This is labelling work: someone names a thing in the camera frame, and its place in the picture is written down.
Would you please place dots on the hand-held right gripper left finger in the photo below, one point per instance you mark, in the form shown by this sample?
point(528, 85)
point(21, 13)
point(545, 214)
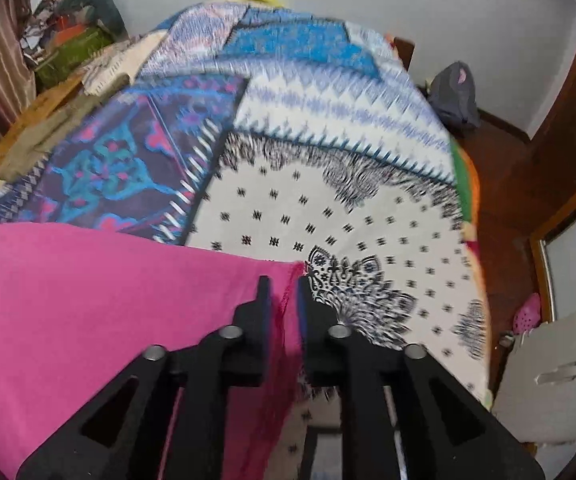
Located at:
point(264, 305)

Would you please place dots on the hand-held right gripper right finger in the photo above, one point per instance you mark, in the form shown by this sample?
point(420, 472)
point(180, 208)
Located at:
point(302, 305)

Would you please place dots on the pink pants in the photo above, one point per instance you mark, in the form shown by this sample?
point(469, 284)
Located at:
point(93, 300)

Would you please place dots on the patterned patchwork bedsheet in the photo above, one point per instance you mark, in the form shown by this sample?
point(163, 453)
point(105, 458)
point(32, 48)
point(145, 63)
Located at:
point(328, 160)

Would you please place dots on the pink shoe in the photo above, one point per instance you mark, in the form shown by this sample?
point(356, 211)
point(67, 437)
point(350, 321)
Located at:
point(526, 314)

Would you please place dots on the grey backpack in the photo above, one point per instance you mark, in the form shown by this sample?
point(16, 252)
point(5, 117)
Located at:
point(453, 92)

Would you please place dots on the olive green cloth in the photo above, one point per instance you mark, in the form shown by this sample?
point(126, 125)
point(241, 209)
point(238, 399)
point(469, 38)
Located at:
point(43, 132)

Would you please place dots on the white crocheted cloth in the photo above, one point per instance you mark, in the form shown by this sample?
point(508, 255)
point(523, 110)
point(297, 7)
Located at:
point(113, 62)

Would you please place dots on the pile of clothes and boxes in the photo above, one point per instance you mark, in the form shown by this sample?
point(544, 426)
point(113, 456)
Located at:
point(70, 35)

